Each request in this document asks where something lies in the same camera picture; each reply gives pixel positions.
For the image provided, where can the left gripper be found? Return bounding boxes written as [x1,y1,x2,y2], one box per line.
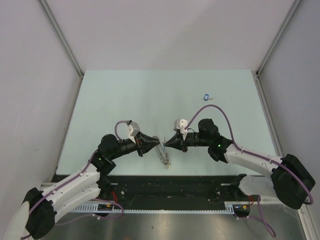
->
[109,131,160,160]

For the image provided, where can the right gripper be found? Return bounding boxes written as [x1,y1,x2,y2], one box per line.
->
[165,131,210,153]

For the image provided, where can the metal disc keyring holder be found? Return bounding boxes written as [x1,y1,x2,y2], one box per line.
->
[154,138,171,167]

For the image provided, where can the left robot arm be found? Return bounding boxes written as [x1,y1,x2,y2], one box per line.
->
[23,132,160,240]

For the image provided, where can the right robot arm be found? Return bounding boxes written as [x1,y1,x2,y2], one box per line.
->
[164,118,316,210]

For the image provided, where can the dark blue tagged key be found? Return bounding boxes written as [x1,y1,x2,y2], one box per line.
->
[203,94,213,101]

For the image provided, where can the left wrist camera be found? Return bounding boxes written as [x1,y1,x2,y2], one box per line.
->
[126,120,140,143]

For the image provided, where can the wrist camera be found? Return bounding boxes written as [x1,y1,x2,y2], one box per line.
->
[173,119,188,140]
[126,120,140,143]

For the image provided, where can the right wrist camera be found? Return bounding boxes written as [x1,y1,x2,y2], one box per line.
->
[173,119,188,140]

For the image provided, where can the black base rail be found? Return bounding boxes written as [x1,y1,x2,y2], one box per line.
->
[98,174,257,212]

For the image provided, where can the white slotted cable duct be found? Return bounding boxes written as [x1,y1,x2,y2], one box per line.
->
[70,202,235,215]

